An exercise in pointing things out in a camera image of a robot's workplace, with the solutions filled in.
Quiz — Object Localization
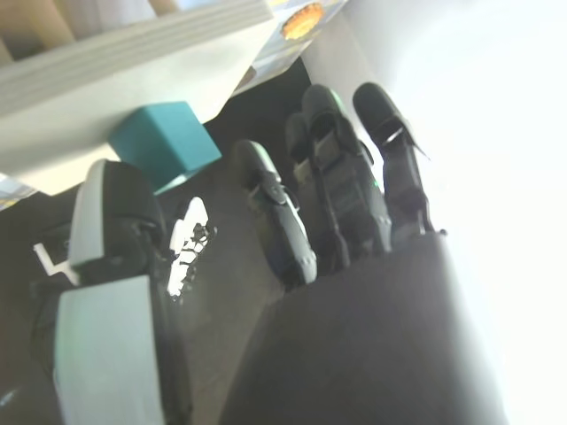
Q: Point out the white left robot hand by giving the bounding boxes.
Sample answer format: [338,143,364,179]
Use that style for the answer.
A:
[52,81,510,425]

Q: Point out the cyan letter cube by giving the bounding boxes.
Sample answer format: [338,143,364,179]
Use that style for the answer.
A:
[108,100,222,196]

